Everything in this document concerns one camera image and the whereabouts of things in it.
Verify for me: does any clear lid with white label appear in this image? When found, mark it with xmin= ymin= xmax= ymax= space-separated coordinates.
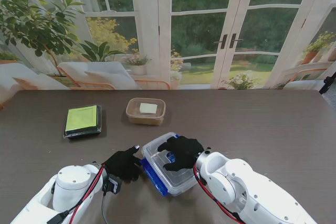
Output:
xmin=125 ymin=98 xmax=166 ymax=119

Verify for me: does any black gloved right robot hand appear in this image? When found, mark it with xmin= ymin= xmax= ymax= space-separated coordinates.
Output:
xmin=157 ymin=136 xmax=206 ymax=172

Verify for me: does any black plastic tray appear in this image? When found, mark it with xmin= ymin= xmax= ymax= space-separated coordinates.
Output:
xmin=62 ymin=104 xmax=102 ymax=141

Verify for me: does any clear lid with blue label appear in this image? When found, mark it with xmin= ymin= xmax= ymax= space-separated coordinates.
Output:
xmin=141 ymin=132 xmax=197 ymax=190

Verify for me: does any brown kraft paper container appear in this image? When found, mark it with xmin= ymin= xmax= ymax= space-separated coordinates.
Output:
xmin=125 ymin=98 xmax=166 ymax=125

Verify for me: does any thin grey wire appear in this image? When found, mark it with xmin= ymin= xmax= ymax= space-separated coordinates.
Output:
xmin=101 ymin=195 xmax=109 ymax=224

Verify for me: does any clear box with blue clips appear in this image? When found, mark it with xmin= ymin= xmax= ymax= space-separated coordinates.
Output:
xmin=140 ymin=132 xmax=197 ymax=197

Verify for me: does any printed garden backdrop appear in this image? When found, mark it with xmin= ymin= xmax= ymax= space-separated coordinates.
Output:
xmin=0 ymin=0 xmax=336 ymax=91

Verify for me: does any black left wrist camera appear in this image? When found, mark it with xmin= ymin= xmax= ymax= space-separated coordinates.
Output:
xmin=102 ymin=174 xmax=123 ymax=196

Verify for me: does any black tripod stand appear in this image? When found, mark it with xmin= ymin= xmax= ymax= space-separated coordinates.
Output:
xmin=319 ymin=76 xmax=336 ymax=95

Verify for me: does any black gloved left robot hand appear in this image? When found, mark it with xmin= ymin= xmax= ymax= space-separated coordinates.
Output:
xmin=103 ymin=144 xmax=144 ymax=183

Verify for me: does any red cable on right arm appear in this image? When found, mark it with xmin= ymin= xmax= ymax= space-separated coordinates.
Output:
xmin=193 ymin=165 xmax=245 ymax=223

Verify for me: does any grey cable with black plug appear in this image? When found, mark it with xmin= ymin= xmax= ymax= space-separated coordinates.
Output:
xmin=47 ymin=209 xmax=71 ymax=224

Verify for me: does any clear lid with green label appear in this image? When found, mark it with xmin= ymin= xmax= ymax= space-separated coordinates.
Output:
xmin=63 ymin=104 xmax=102 ymax=138

